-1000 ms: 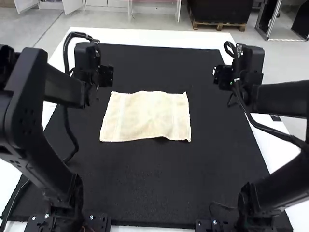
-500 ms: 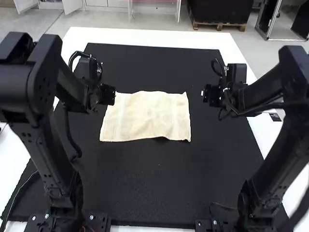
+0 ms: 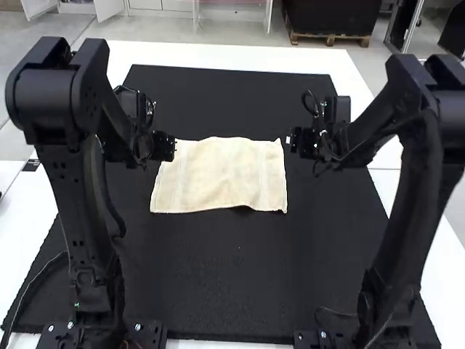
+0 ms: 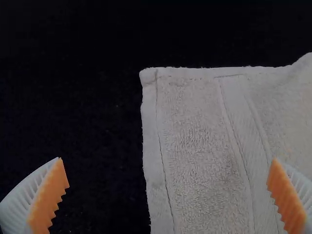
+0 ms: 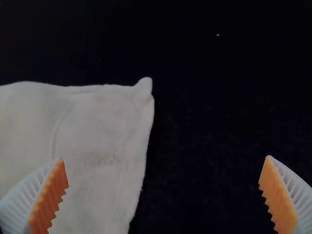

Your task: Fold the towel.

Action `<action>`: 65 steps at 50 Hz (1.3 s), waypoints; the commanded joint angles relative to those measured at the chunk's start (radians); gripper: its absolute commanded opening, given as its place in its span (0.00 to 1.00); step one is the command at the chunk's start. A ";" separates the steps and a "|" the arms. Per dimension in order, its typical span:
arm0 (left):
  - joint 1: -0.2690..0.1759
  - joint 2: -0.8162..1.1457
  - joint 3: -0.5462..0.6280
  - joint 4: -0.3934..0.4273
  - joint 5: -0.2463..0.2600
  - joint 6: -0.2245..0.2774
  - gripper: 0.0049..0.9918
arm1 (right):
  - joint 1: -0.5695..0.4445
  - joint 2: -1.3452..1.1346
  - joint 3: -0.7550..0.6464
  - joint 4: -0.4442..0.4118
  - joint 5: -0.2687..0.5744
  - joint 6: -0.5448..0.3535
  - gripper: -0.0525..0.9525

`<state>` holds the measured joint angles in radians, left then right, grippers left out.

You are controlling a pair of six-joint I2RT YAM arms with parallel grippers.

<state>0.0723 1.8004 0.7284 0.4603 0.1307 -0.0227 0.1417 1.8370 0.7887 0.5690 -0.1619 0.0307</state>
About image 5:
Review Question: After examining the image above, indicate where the pale towel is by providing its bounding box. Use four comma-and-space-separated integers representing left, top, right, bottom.
0, 77, 156, 234

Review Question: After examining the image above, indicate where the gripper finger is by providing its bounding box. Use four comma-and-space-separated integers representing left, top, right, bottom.
258, 155, 312, 234
0, 157, 70, 234

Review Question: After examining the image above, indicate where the black mat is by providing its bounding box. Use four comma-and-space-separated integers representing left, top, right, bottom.
0, 0, 312, 234

